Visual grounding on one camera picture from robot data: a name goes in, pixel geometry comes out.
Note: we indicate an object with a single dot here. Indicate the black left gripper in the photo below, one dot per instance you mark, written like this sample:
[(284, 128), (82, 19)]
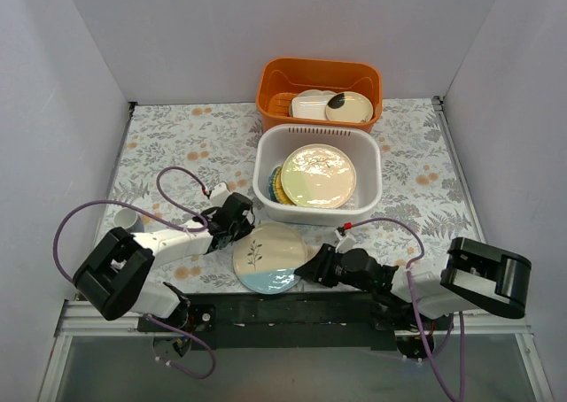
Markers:
[(242, 220)]

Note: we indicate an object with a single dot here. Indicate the cream plate black spot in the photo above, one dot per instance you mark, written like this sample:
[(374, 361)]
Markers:
[(349, 107)]

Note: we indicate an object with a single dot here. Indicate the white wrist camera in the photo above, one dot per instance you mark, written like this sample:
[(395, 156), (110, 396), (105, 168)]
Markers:
[(345, 241), (219, 194)]

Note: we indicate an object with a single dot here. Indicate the white round plate in bin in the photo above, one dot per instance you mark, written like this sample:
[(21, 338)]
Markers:
[(310, 93)]

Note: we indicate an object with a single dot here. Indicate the white rectangular dish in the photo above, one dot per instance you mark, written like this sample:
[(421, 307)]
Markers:
[(310, 107)]

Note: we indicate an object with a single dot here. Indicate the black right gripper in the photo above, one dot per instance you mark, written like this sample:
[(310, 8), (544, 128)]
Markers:
[(322, 268)]

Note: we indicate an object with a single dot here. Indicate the orange plastic bin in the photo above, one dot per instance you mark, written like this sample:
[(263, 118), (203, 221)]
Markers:
[(284, 78)]

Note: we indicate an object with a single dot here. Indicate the aluminium frame rail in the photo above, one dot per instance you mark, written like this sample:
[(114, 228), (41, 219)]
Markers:
[(79, 318)]

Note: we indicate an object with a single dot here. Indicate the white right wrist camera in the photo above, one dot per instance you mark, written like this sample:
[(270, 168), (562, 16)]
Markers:
[(345, 241)]

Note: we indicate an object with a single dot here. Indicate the teal scalloped plate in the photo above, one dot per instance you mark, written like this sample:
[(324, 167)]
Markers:
[(271, 187)]

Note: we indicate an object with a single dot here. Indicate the white printed mug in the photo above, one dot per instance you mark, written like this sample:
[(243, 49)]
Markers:
[(129, 220)]

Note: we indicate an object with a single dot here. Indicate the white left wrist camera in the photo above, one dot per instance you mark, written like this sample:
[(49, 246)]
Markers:
[(219, 194)]

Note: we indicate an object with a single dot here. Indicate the cream large plate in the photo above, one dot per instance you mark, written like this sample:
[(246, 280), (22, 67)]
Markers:
[(318, 176)]

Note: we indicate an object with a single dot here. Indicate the floral table mat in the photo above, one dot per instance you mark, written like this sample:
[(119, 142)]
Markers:
[(170, 150)]

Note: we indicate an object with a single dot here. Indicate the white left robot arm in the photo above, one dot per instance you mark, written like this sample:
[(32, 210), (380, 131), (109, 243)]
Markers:
[(114, 277)]

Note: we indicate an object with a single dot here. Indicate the gold rimmed plate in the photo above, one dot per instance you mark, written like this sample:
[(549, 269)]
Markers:
[(279, 190)]

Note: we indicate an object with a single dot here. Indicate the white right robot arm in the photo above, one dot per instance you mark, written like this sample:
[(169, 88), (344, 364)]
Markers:
[(476, 275)]

